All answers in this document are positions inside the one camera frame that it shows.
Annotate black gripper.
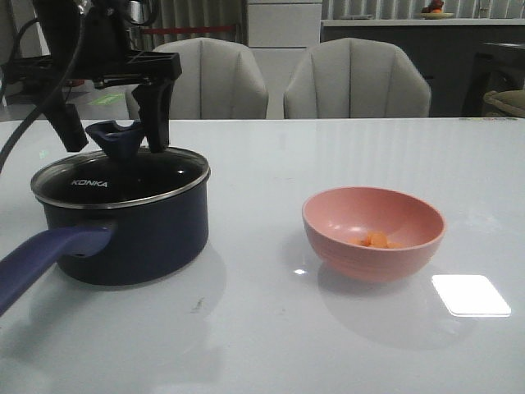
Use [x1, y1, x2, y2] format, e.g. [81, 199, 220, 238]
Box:
[1, 1, 182, 153]

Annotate glass pot lid blue knob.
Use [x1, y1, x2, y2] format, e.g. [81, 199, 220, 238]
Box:
[30, 120, 212, 210]

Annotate pink plastic bowl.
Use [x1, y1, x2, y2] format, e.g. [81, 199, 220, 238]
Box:
[302, 186, 446, 283]

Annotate orange ham pieces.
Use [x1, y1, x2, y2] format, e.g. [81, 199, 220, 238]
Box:
[349, 231, 403, 249]

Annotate grey pleated curtain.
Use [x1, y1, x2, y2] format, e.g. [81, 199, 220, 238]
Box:
[130, 0, 247, 50]

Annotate dark blue saucepan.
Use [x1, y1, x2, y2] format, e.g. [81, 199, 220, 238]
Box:
[0, 148, 212, 317]

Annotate left beige chair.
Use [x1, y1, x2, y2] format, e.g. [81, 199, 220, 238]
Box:
[126, 37, 270, 120]

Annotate beige chair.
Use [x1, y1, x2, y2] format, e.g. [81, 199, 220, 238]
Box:
[126, 37, 270, 120]
[283, 38, 431, 119]

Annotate red barrier belt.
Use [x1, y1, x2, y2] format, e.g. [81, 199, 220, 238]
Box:
[140, 25, 236, 35]

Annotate white drawer cabinet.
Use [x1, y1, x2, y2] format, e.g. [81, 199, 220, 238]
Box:
[247, 1, 322, 48]

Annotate right beige chair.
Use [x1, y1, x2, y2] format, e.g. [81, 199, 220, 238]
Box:
[283, 38, 431, 119]

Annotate grey kitchen counter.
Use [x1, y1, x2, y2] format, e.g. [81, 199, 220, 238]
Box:
[321, 18, 524, 117]

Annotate fruit plate on counter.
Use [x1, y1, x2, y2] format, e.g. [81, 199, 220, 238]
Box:
[415, 0, 454, 20]

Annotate olive cushion seat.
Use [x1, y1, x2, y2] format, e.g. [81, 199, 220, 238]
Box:
[482, 89, 525, 118]

